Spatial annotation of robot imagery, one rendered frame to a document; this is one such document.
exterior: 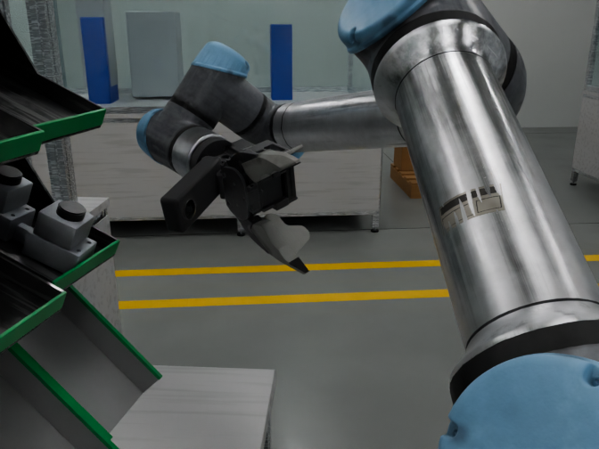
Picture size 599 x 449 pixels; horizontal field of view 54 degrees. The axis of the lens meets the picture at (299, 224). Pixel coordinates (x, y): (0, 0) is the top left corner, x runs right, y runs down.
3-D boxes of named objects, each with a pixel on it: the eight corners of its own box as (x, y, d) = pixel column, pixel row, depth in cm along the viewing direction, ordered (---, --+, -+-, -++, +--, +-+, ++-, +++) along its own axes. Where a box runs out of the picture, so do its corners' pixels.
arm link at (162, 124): (151, 92, 87) (121, 141, 87) (192, 110, 80) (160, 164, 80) (188, 118, 93) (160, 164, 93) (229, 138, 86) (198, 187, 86)
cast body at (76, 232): (91, 262, 70) (108, 213, 67) (71, 278, 66) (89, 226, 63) (26, 231, 70) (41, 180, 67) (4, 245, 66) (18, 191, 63)
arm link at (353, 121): (575, 85, 64) (292, 119, 102) (530, 21, 58) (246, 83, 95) (546, 179, 62) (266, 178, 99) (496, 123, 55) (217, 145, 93)
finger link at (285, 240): (335, 254, 73) (291, 196, 75) (299, 276, 70) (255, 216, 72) (325, 264, 76) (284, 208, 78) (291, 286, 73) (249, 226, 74)
